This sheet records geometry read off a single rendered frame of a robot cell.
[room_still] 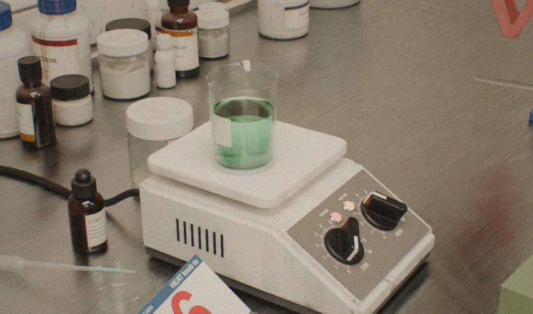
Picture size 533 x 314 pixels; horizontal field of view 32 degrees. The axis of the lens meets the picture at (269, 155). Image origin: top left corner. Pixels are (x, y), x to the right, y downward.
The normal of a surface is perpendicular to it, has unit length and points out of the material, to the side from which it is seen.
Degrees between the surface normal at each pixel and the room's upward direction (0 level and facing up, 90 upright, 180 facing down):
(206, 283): 40
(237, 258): 90
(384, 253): 30
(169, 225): 90
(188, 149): 0
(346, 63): 0
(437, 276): 0
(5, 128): 90
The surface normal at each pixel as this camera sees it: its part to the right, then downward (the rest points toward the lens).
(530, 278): 0.00, -0.89
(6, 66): 0.61, 0.36
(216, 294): 0.59, -0.56
